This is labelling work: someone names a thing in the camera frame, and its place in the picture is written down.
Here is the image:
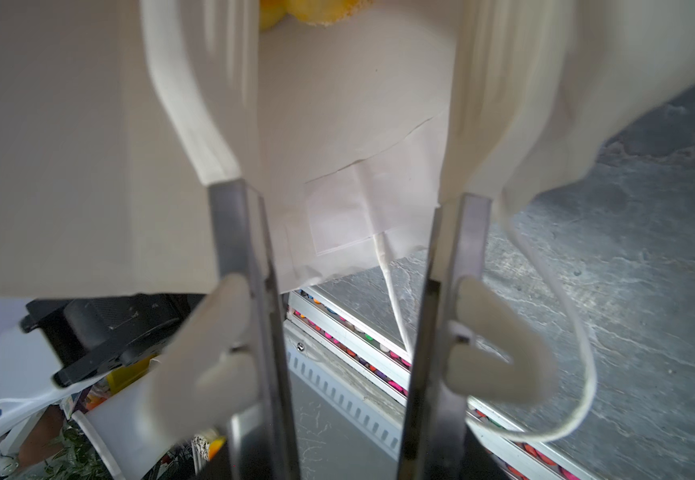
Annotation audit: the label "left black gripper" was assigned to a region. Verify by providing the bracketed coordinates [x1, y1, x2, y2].
[19, 293, 203, 387]

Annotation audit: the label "green paper gift bag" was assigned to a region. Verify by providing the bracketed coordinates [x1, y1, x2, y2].
[0, 1, 695, 298]

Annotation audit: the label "white silicone kitchen tongs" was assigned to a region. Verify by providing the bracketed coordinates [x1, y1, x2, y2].
[141, 1, 557, 479]

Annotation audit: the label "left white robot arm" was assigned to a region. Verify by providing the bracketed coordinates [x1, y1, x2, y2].
[0, 293, 202, 467]

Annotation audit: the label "yellow fake bread in bag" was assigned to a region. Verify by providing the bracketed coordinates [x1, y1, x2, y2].
[259, 0, 371, 31]

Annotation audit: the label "potted green plant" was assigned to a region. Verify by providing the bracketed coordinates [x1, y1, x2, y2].
[34, 383, 168, 480]

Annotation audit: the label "white vented cable duct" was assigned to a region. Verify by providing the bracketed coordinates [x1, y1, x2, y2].
[285, 339, 401, 460]

